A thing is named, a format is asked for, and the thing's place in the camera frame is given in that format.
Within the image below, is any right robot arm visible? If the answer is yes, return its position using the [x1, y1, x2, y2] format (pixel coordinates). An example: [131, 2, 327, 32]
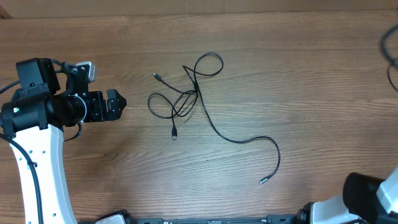
[293, 169, 397, 224]

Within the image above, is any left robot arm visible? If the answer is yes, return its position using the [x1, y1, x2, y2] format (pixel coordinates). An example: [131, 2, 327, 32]
[1, 58, 127, 223]

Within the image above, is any thick black USB cable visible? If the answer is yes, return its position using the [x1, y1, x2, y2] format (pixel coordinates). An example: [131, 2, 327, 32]
[379, 24, 398, 93]

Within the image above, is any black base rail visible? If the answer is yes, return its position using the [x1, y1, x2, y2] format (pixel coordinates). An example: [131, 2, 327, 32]
[77, 208, 299, 224]

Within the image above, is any braided cable silver plug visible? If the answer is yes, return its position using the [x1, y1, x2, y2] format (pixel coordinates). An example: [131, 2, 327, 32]
[170, 52, 281, 185]

